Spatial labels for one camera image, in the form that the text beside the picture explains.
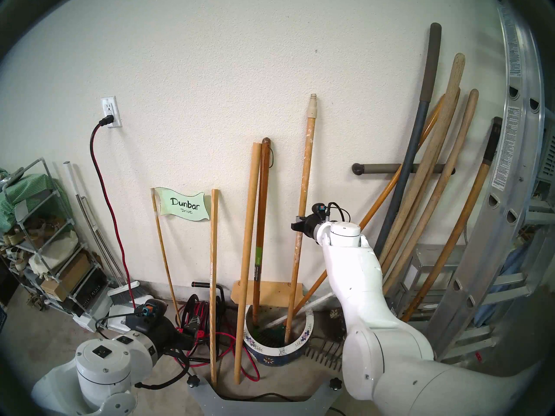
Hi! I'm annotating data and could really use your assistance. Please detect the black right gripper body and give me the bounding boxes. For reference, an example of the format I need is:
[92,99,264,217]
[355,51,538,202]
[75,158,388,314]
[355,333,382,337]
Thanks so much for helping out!
[303,211,326,241]

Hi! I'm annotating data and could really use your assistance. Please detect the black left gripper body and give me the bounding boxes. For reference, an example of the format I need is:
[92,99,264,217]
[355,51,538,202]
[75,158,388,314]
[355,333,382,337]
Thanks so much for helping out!
[130,315,193,360]

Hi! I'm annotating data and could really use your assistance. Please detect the thick light wooden dowel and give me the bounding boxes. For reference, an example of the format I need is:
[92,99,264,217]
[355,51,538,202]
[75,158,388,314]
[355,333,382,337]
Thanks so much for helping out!
[233,142,262,384]

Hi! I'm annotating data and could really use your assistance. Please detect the paint-flecked pole with threaded tip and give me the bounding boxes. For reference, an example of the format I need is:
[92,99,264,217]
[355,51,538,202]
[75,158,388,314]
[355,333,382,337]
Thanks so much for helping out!
[284,94,318,344]

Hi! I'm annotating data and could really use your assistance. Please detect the blue white floral ceramic pot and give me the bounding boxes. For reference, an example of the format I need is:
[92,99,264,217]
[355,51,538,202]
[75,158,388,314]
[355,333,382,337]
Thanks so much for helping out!
[241,305,315,368]

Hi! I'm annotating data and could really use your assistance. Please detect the white box on floor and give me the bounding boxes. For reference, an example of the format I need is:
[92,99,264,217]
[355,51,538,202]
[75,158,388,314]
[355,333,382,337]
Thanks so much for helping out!
[106,302,146,337]

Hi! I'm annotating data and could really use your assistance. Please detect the white hand broom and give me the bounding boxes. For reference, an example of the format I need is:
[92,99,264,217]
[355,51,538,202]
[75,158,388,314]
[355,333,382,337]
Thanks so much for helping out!
[107,281,147,307]

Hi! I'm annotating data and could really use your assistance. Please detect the light wooden board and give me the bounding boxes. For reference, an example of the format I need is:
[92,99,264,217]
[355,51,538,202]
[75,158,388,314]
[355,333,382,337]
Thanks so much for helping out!
[231,281,304,308]

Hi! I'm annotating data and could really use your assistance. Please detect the thin white pipe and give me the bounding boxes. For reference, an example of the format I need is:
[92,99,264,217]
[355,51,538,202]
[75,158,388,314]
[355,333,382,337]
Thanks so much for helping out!
[264,292,338,329]

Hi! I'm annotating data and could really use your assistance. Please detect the black box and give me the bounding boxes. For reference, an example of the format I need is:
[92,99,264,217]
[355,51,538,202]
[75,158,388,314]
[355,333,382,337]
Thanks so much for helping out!
[72,269,109,318]

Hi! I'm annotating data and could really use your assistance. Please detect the flat thin wooden strip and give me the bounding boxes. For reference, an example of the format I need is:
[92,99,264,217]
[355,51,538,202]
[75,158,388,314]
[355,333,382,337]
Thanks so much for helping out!
[209,188,220,388]

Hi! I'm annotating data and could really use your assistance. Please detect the brown cardboard box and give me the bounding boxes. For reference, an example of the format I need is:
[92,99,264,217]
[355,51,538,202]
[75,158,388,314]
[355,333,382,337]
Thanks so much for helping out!
[41,253,94,302]

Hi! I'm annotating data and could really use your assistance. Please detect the green Dunbar sign on stick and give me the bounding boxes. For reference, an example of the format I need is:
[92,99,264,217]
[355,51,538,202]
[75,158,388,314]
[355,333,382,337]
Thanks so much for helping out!
[150,186,212,325]

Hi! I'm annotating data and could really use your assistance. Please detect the grey metal step stool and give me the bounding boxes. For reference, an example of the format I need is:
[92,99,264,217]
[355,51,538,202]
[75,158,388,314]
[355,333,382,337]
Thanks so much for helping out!
[403,244,470,308]

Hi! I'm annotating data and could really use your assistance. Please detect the metal rake head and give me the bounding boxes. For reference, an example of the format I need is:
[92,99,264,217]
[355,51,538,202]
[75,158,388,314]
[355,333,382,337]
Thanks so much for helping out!
[305,336,348,372]

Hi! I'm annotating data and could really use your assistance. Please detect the thin metal rods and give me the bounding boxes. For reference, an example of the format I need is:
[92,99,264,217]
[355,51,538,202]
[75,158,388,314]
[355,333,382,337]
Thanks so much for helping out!
[77,195,125,286]

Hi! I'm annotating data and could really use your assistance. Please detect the white cloth bag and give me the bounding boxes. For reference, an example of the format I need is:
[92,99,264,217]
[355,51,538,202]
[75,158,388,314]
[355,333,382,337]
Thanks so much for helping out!
[28,231,79,278]

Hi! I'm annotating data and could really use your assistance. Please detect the white PVC pipe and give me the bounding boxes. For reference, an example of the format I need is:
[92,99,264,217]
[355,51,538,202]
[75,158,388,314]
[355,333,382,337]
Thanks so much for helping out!
[64,161,118,286]

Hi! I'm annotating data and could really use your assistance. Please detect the blue cloth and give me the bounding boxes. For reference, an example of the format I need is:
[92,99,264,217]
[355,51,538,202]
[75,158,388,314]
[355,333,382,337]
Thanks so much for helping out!
[475,245,528,329]

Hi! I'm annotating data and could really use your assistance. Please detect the green checkered cloth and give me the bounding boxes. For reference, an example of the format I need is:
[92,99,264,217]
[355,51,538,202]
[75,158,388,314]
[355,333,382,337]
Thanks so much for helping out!
[0,172,72,234]

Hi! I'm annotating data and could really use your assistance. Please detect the aluminium ladder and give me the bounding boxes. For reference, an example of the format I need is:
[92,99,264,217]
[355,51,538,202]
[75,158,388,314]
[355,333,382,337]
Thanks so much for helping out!
[414,0,555,379]

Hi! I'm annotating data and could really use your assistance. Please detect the grey louvered box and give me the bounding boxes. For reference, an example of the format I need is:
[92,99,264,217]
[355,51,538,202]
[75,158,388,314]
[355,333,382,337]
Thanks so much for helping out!
[535,109,555,195]

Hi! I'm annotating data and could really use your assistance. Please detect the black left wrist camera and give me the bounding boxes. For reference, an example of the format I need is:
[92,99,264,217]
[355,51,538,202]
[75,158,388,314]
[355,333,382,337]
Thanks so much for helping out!
[135,302,167,322]

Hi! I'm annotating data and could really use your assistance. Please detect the dark brown handle green label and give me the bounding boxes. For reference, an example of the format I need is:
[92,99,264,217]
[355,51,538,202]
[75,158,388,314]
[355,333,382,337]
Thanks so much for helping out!
[251,137,274,325]

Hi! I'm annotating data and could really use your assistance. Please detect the orange handled green rake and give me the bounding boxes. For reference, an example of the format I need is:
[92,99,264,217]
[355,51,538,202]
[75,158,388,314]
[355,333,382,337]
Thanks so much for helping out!
[255,94,446,345]

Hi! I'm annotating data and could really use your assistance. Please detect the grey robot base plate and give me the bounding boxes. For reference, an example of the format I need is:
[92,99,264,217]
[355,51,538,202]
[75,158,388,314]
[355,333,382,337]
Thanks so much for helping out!
[187,378,345,416]

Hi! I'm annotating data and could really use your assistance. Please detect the grey tool handle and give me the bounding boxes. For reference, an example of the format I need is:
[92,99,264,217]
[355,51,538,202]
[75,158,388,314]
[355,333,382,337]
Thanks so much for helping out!
[373,23,443,257]

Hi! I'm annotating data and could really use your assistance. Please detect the brown handle with black grip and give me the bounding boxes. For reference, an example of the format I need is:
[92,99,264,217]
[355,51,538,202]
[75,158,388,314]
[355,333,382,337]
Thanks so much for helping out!
[401,117,503,322]

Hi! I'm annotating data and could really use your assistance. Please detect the tan wooden tool handle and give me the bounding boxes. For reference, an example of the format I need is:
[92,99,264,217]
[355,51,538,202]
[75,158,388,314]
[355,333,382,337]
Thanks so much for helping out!
[384,89,479,290]

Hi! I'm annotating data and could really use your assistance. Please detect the weathered pale wooden handle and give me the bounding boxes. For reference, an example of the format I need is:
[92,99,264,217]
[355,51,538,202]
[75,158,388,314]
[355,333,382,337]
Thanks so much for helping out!
[381,53,466,264]

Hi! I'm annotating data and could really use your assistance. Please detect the grey wire shelf rack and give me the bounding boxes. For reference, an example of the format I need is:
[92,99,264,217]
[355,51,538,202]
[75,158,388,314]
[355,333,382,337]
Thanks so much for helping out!
[0,158,114,330]

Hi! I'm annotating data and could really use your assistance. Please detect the red black power cord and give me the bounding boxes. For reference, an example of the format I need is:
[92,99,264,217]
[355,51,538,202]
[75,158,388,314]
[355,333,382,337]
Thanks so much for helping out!
[90,115,139,309]

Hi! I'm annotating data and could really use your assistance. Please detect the white wall outlet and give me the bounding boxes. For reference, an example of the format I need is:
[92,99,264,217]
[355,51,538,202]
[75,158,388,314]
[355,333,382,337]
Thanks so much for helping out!
[101,96,123,129]

